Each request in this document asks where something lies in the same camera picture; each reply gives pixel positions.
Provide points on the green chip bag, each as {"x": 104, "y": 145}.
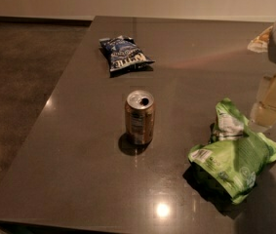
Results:
{"x": 235, "y": 155}

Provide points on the orange soda can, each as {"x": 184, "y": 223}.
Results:
{"x": 140, "y": 117}

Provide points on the blue chip bag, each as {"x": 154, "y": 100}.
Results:
{"x": 123, "y": 53}

